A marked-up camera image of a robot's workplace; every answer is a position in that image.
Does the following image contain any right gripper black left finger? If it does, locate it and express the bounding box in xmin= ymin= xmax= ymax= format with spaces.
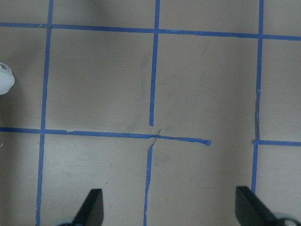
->
xmin=56 ymin=188 xmax=104 ymax=226

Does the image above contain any white bucket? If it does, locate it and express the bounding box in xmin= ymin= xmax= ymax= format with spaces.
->
xmin=0 ymin=63 xmax=15 ymax=95

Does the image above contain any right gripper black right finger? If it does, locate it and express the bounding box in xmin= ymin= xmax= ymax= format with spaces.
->
xmin=235 ymin=186 xmax=301 ymax=226

